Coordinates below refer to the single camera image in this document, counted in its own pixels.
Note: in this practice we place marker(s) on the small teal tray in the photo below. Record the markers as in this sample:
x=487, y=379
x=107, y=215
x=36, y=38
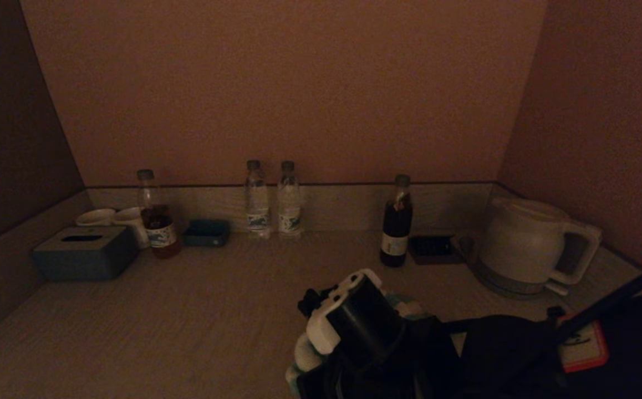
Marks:
x=206, y=234

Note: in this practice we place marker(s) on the clear water bottle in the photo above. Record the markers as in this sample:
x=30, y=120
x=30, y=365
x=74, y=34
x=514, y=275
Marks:
x=289, y=205
x=256, y=205

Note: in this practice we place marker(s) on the white electric kettle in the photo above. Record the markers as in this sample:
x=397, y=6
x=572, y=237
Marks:
x=520, y=238

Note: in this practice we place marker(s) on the full dark tea bottle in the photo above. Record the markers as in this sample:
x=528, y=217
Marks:
x=395, y=227

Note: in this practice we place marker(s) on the white cup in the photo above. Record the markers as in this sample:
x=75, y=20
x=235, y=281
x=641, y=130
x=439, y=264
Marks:
x=132, y=221
x=95, y=218

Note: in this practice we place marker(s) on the half-full tea bottle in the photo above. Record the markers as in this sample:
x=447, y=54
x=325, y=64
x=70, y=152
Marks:
x=159, y=233

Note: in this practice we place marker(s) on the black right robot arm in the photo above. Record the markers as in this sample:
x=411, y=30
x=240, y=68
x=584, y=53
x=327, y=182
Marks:
x=520, y=360

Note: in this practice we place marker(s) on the teal white striped towel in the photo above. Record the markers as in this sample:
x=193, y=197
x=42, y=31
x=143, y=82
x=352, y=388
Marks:
x=301, y=360

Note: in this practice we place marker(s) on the grey tissue box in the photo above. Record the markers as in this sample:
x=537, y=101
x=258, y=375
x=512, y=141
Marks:
x=85, y=255

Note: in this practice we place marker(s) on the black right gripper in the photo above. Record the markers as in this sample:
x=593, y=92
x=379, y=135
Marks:
x=398, y=371

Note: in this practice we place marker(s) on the grey kettle base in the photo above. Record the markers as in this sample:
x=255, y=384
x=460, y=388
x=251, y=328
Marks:
x=512, y=287

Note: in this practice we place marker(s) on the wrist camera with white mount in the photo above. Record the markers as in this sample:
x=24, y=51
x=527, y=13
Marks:
x=360, y=316

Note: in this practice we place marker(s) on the small black tray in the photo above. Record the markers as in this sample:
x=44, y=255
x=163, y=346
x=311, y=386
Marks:
x=432, y=249

